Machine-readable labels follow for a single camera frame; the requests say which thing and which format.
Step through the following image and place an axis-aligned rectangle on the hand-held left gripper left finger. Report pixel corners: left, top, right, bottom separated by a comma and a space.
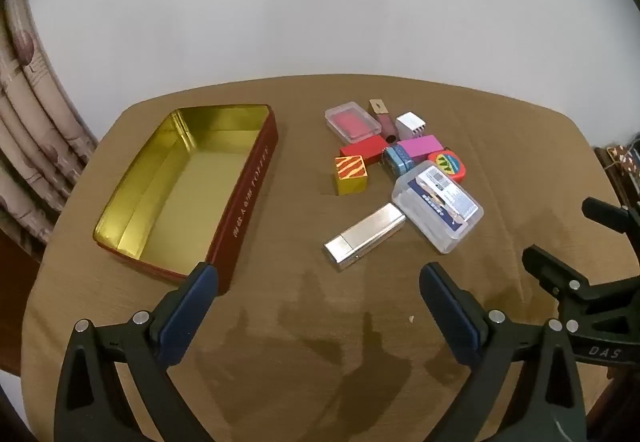
54, 262, 221, 442

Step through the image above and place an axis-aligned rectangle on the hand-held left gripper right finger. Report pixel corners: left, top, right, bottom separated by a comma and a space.
419, 262, 588, 442

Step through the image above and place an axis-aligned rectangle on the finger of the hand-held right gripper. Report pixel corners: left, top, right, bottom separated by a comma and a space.
522, 244, 597, 303
581, 196, 640, 235

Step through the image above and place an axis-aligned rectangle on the clear case with blue card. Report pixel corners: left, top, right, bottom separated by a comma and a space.
391, 160, 485, 254

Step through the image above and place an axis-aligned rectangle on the silver rectangular case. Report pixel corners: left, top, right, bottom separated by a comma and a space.
324, 203, 407, 271

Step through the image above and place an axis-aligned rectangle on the red tin box gold inside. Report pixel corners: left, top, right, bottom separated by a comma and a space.
92, 104, 278, 295

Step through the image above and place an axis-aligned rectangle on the red tape measure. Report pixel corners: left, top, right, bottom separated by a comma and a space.
427, 149, 470, 183

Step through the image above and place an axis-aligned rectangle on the small blue patterned tin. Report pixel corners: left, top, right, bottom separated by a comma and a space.
382, 144, 416, 173

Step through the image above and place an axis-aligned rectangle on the pink rectangular block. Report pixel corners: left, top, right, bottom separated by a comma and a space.
397, 134, 445, 163

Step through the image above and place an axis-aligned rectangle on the yellow red striped cube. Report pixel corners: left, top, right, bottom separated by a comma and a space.
334, 155, 371, 197

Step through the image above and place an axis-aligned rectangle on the red rectangular block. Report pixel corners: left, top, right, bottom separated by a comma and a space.
340, 136, 390, 169

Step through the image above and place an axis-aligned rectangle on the white black zigzag cube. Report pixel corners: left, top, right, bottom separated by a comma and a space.
396, 112, 427, 141

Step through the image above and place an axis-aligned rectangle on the dusty pink lipstick tube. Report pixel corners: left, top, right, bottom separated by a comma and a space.
379, 113, 399, 143

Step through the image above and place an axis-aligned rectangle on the clear case with red contents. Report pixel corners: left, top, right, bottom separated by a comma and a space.
325, 100, 386, 145

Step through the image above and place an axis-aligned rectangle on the brown dotted object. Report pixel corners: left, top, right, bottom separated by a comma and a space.
595, 142, 640, 187

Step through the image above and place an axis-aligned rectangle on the brown wooden furniture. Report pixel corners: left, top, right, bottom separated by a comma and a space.
0, 227, 41, 375

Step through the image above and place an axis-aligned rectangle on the beige patterned curtain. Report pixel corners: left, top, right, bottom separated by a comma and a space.
0, 0, 99, 265

